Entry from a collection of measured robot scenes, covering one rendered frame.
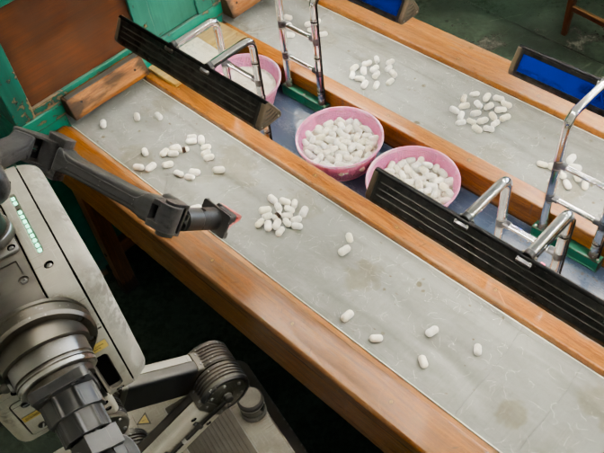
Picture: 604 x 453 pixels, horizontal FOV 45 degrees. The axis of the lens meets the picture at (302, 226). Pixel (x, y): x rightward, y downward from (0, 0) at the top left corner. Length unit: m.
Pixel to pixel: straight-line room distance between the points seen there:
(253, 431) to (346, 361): 0.39
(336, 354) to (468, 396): 0.32
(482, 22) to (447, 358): 2.50
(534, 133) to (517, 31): 1.71
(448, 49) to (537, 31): 1.48
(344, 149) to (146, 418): 0.96
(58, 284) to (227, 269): 0.87
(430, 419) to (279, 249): 0.62
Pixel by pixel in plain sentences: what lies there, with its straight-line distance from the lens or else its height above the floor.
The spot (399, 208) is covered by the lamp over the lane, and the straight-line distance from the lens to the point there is 1.63.
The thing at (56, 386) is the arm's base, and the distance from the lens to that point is 1.08.
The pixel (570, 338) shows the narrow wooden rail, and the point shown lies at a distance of 1.84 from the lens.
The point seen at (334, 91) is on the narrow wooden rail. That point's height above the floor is 0.76.
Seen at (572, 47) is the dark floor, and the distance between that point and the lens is 3.90.
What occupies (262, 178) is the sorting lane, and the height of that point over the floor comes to 0.74.
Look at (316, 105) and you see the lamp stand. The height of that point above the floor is 0.71.
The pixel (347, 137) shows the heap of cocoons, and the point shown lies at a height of 0.74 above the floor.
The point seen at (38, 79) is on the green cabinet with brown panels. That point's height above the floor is 0.95.
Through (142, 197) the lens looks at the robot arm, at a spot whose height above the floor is 1.07.
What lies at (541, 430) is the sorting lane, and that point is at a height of 0.74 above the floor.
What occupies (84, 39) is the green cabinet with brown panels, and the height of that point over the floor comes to 0.98.
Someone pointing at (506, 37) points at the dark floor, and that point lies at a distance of 3.92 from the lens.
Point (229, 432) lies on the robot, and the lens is 2.03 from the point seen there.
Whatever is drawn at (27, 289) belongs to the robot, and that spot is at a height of 1.45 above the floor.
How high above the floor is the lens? 2.30
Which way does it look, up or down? 50 degrees down
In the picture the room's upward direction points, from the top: 8 degrees counter-clockwise
